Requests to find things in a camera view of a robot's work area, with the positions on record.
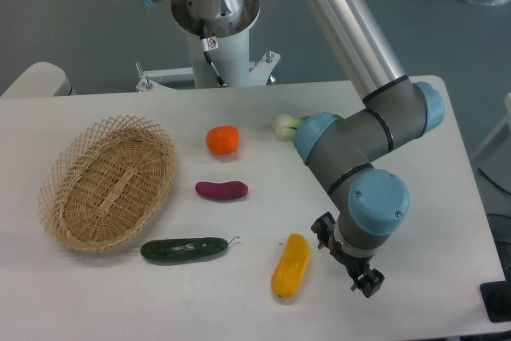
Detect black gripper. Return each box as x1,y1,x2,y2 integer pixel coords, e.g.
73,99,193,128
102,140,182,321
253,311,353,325
311,212,385,298

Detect dark green cucumber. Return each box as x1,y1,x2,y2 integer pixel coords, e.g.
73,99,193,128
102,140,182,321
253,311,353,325
140,236,238,264

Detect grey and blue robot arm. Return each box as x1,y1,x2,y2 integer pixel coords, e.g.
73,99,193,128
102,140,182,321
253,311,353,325
141,0,445,296

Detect yellow squash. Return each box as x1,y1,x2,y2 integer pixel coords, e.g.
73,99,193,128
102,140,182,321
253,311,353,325
271,233,311,299

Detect purple sweet potato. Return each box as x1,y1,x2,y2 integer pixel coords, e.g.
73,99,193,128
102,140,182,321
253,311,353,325
195,180,249,201

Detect green bok choy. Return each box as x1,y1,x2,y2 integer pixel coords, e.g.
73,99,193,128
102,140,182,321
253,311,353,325
273,112,344,141

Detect black device at edge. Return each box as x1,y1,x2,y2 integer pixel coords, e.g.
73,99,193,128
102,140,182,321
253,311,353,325
480,281,510,323

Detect woven wicker basket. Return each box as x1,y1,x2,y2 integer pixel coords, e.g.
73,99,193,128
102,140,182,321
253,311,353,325
38,116,176,252

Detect white chair back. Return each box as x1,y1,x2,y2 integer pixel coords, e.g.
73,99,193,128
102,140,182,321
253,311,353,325
1,61,76,100

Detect white table leg frame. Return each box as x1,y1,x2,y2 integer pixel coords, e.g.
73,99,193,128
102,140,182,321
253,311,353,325
470,93,510,163

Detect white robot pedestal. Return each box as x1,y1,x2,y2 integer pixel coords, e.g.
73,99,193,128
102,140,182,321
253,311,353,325
137,0,280,92

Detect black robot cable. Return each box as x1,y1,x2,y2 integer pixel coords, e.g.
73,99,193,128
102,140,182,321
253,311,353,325
198,18,228,88

